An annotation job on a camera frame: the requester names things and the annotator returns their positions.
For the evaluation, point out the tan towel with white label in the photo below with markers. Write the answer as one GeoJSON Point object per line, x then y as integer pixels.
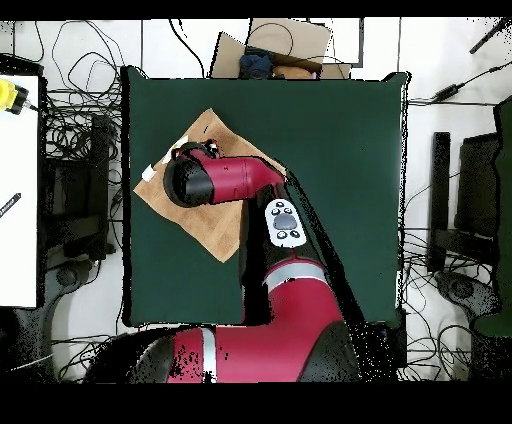
{"type": "Point", "coordinates": [208, 228]}

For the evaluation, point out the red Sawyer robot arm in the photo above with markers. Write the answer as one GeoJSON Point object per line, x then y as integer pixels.
{"type": "Point", "coordinates": [280, 300]}

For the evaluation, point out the blue cloth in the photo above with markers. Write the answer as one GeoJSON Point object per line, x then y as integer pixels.
{"type": "Point", "coordinates": [256, 64]}

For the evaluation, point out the orange cloth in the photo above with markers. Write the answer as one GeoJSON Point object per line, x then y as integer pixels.
{"type": "Point", "coordinates": [292, 72]}

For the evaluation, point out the dark green table cloth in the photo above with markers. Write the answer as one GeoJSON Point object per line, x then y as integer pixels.
{"type": "Point", "coordinates": [340, 160]}

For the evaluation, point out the cardboard box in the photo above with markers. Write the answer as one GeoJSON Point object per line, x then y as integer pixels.
{"type": "Point", "coordinates": [304, 38]}

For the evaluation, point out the white table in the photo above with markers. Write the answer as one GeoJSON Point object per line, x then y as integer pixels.
{"type": "Point", "coordinates": [18, 200]}

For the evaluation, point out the yellow and black tool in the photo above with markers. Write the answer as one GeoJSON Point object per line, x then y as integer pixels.
{"type": "Point", "coordinates": [10, 96]}

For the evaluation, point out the black marker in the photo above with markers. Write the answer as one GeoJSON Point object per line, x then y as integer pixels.
{"type": "Point", "coordinates": [10, 204]}

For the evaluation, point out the black power adapter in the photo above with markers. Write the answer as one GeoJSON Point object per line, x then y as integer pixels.
{"type": "Point", "coordinates": [448, 92]}

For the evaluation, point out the black box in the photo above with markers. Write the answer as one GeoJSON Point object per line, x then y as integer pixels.
{"type": "Point", "coordinates": [400, 344]}

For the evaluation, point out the black tripod leg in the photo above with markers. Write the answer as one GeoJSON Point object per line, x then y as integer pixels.
{"type": "Point", "coordinates": [490, 36]}

